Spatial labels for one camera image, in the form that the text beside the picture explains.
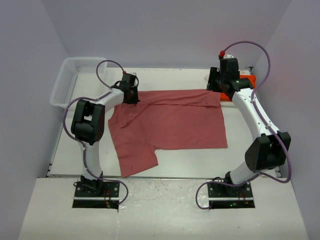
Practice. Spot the pink t shirt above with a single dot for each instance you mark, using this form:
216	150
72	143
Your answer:
165	120

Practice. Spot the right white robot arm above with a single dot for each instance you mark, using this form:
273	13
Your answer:
270	146

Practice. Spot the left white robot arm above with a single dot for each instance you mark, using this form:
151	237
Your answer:
88	126

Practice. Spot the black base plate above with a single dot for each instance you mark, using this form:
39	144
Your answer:
106	196
225	197

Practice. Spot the white plastic basket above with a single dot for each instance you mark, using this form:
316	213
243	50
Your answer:
79	77

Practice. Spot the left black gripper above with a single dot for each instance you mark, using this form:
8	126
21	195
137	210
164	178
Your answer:
135	100

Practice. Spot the folded white t shirt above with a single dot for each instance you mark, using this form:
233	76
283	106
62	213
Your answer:
224	104

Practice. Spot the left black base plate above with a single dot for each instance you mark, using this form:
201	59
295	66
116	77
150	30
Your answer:
106	196

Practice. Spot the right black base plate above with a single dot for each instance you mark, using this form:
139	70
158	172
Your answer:
225	197

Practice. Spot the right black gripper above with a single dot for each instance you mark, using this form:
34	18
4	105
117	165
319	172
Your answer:
214	73

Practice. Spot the folded orange t shirt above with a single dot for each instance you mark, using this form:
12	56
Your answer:
241	85

